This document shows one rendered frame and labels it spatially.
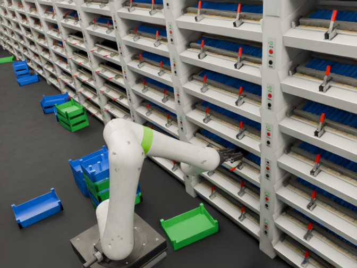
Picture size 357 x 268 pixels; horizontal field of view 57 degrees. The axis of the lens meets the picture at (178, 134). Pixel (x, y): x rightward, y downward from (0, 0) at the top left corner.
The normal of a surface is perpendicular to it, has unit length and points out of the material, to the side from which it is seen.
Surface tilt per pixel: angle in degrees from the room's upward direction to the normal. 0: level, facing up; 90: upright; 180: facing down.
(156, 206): 0
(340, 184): 18
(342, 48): 108
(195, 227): 0
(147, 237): 2
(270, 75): 90
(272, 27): 90
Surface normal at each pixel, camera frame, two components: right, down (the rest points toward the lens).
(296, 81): -0.35, -0.72
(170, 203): -0.11, -0.87
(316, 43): -0.74, 0.61
